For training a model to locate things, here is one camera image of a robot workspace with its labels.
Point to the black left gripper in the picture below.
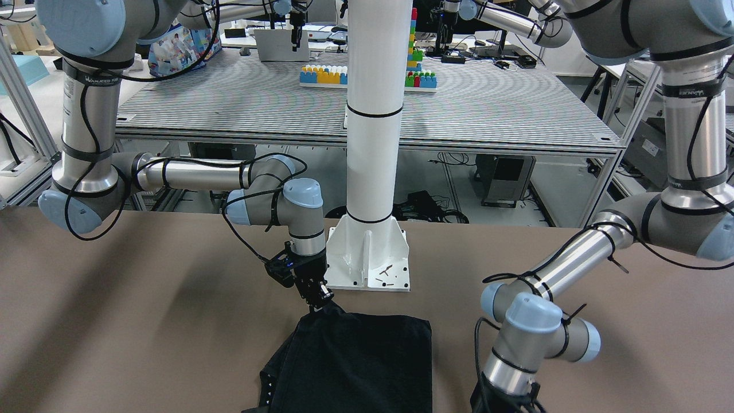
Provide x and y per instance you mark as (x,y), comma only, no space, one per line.
(504,401)

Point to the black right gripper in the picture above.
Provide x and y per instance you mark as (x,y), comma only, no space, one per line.
(310,272)

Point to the black t-shirt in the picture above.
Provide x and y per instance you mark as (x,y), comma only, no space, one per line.
(340,361)

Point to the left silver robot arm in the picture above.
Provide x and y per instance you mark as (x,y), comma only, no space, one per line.
(691,43)

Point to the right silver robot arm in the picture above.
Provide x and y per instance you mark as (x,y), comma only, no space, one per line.
(95,179)

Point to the coloured toy block row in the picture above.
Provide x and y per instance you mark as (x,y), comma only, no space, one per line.
(324,76)

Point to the coloured toy block tower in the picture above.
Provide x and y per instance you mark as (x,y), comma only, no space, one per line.
(416,77)

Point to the striped metal work table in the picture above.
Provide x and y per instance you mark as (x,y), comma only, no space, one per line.
(477,108)

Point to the colourful toy package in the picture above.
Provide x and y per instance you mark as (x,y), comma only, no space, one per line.
(177,50)

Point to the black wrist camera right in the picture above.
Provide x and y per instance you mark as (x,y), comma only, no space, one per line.
(280,268)

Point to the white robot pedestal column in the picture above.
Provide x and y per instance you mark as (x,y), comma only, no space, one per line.
(367,249)

